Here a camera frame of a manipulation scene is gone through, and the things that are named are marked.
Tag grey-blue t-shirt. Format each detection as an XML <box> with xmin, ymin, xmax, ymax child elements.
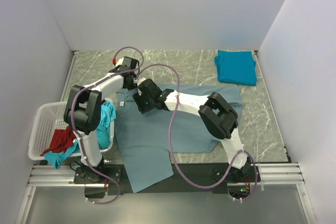
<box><xmin>114</xmin><ymin>83</ymin><xmax>244</xmax><ymax>194</ymax></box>

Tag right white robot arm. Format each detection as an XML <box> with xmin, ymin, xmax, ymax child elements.
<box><xmin>133</xmin><ymin>78</ymin><xmax>251</xmax><ymax>183</ymax></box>

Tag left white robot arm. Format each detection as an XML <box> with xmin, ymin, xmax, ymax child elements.
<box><xmin>64</xmin><ymin>57</ymin><xmax>139</xmax><ymax>167</ymax></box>

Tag teal t-shirt in basket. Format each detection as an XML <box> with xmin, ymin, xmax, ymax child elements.
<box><xmin>41</xmin><ymin>100</ymin><xmax>116</xmax><ymax>169</ymax></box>

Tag white plastic laundry basket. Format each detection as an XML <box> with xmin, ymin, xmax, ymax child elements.
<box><xmin>27</xmin><ymin>98</ymin><xmax>116</xmax><ymax>161</ymax></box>

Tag folded teal t-shirt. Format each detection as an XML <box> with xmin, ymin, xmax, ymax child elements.
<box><xmin>214</xmin><ymin>50</ymin><xmax>257</xmax><ymax>86</ymax></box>

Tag dark red t-shirt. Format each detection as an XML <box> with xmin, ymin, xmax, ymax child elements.
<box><xmin>41</xmin><ymin>100</ymin><xmax>115</xmax><ymax>156</ymax></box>

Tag black base crossbar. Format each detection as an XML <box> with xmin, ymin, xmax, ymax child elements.
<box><xmin>73</xmin><ymin>163</ymin><xmax>261</xmax><ymax>199</ymax></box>

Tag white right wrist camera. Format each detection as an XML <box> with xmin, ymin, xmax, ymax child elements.
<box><xmin>133</xmin><ymin>77</ymin><xmax>146</xmax><ymax>86</ymax></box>

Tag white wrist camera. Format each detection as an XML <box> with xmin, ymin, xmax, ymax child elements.
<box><xmin>112</xmin><ymin>57</ymin><xmax>125</xmax><ymax>67</ymax></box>
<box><xmin>133</xmin><ymin>77</ymin><xmax>146</xmax><ymax>86</ymax></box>

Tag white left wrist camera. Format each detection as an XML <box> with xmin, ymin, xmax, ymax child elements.
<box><xmin>112</xmin><ymin>57</ymin><xmax>125</xmax><ymax>67</ymax></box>

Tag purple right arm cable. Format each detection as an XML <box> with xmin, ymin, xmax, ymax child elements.
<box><xmin>135</xmin><ymin>63</ymin><xmax>259</xmax><ymax>201</ymax></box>

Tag aluminium frame rail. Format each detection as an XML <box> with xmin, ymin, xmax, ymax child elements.
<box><xmin>28</xmin><ymin>163</ymin><xmax>305</xmax><ymax>187</ymax></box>

